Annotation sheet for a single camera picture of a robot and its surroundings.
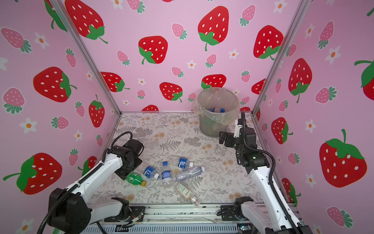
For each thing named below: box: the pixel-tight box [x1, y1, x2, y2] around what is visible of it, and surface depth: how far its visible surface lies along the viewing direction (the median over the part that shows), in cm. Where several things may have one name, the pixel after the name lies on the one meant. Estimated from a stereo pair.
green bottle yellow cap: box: [125, 171, 147, 187], surface depth 83 cm
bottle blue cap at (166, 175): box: [161, 161, 172, 188], surface depth 85 cm
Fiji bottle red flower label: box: [206, 107, 226, 114], surface depth 100 cm
